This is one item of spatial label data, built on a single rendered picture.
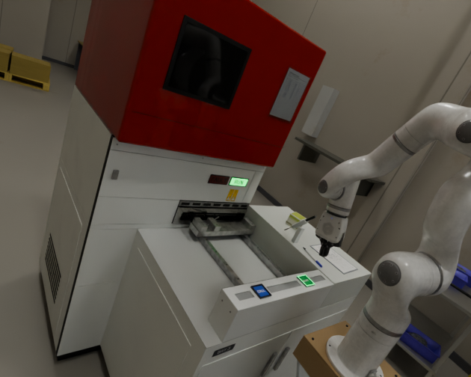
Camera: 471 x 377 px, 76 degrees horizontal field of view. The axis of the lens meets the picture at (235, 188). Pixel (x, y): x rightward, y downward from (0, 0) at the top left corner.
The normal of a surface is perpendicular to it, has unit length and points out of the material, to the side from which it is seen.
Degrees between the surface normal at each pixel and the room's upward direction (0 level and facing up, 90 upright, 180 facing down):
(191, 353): 90
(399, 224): 90
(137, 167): 90
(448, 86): 90
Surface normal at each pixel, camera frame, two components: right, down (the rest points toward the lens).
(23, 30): 0.51, 0.49
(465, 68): -0.77, -0.09
